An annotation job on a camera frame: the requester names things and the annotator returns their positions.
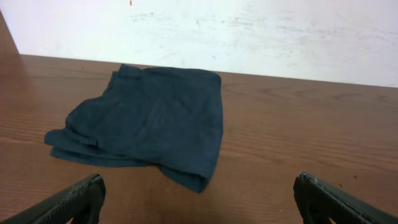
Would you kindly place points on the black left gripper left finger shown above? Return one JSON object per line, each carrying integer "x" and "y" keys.
{"x": 80, "y": 203}

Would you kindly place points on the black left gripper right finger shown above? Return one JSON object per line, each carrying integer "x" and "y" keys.
{"x": 322, "y": 203}

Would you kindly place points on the folded dark blue shorts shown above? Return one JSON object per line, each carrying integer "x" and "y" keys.
{"x": 171, "y": 118}

